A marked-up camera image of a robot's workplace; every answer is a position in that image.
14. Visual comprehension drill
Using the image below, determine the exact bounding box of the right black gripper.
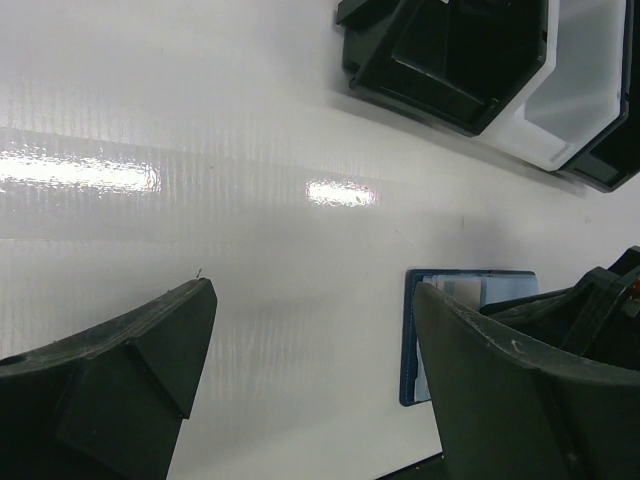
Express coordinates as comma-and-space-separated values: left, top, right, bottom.
480, 246, 639, 371

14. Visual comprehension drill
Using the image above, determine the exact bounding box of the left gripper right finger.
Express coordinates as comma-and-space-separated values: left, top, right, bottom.
432, 313, 639, 479

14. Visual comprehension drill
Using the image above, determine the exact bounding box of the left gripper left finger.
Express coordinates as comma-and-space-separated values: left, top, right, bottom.
1, 278, 217, 479

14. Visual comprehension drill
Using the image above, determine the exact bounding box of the blue leather card holder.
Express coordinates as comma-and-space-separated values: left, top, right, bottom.
399, 268, 539, 407

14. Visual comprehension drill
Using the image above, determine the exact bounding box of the black white card tray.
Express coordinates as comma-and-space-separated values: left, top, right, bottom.
336, 0, 639, 192

